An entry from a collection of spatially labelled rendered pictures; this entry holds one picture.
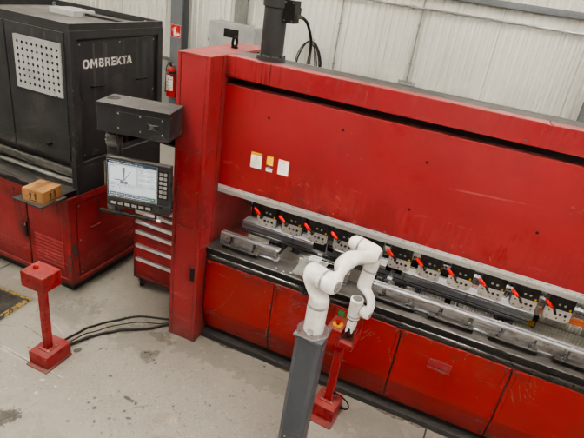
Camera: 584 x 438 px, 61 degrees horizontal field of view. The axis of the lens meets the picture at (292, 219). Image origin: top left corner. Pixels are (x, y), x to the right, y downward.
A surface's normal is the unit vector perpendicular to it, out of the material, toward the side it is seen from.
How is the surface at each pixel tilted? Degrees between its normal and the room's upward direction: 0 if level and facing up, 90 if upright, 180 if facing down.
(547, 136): 90
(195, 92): 90
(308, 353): 90
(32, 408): 0
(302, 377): 90
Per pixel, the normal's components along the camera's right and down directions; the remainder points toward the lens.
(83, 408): 0.14, -0.89
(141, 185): -0.15, 0.42
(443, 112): -0.39, 0.36
